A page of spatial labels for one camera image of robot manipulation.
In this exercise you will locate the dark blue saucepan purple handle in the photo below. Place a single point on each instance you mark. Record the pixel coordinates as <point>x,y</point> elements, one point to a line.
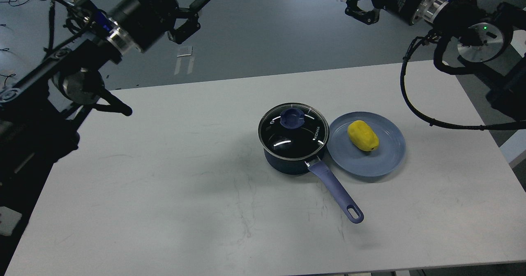
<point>317,166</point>

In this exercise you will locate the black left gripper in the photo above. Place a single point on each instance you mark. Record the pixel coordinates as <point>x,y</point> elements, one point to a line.
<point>147,20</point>

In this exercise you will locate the yellow potato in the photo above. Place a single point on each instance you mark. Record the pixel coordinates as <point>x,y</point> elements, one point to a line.
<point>363,136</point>

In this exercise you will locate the glass lid blue knob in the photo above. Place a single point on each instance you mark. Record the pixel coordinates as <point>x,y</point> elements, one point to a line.
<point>293,131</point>

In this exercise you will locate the blue plate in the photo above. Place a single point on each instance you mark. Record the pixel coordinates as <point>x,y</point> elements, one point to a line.
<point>377,163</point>

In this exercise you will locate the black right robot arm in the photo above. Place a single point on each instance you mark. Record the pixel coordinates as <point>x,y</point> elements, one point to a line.
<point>466,38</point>

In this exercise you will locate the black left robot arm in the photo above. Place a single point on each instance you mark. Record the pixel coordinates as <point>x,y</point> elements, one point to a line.
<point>41,113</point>

